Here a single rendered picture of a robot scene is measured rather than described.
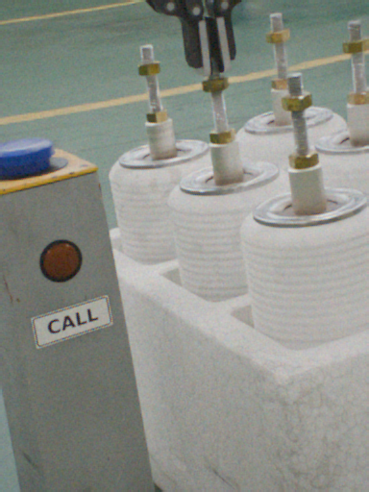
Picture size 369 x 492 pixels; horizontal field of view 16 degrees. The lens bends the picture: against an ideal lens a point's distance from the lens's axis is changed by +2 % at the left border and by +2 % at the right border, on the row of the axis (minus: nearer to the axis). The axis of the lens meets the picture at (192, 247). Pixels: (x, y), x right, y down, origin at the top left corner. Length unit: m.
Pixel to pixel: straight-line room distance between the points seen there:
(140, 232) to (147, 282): 0.07
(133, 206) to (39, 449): 0.27
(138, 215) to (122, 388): 0.24
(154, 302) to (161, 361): 0.05
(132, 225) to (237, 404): 0.24
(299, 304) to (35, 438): 0.18
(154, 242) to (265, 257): 0.22
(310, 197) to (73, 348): 0.18
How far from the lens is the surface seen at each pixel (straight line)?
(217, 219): 0.90
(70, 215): 0.77
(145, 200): 1.01
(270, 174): 0.93
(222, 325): 0.86
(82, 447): 0.82
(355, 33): 0.97
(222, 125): 0.92
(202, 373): 0.88
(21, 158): 0.78
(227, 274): 0.91
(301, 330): 0.82
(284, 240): 0.80
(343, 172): 0.95
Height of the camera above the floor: 0.49
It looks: 18 degrees down
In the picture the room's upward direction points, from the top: 9 degrees counter-clockwise
